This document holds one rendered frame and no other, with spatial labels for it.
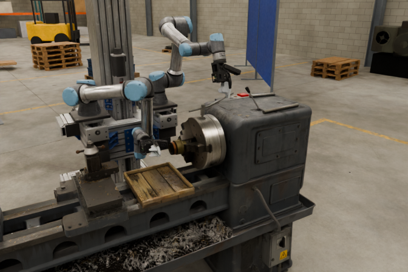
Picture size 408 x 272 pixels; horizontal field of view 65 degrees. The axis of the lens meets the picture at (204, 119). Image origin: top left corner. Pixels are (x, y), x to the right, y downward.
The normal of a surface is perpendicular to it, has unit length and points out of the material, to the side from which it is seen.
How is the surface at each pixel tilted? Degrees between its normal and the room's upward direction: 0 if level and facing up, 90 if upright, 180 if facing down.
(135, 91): 89
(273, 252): 87
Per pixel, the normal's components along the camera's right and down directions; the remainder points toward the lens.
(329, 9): -0.78, 0.21
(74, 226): 0.00, -0.94
